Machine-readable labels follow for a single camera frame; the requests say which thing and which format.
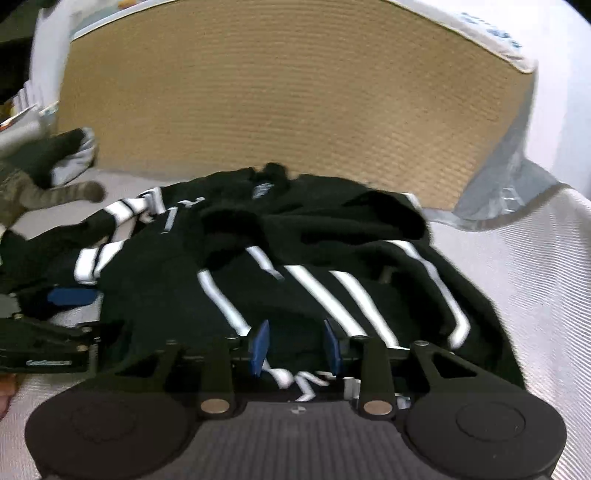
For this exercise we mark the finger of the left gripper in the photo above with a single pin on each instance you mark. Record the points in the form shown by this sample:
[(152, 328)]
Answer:
[(72, 297)]

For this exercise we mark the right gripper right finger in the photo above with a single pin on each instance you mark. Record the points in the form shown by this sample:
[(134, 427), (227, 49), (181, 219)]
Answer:
[(364, 366)]

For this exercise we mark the black grey folded garment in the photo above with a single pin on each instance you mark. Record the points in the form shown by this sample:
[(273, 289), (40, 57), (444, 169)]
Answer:
[(54, 161)]

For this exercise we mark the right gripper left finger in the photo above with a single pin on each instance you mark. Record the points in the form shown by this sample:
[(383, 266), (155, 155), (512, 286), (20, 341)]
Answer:
[(228, 360)]

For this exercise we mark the black printed sweatshirt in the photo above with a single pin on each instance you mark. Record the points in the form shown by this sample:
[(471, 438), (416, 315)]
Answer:
[(226, 254)]

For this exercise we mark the grey tabby cat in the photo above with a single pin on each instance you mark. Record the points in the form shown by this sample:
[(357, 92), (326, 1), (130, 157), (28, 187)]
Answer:
[(19, 194)]

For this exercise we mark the woven tan upright mattress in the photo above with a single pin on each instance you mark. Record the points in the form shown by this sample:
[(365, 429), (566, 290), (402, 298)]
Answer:
[(365, 90)]

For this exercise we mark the grey patterned bed sheet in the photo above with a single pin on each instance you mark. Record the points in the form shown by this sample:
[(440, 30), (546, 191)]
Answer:
[(506, 189)]

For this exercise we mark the cluttered side desk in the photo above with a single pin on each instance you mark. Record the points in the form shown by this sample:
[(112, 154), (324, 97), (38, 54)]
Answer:
[(30, 119)]

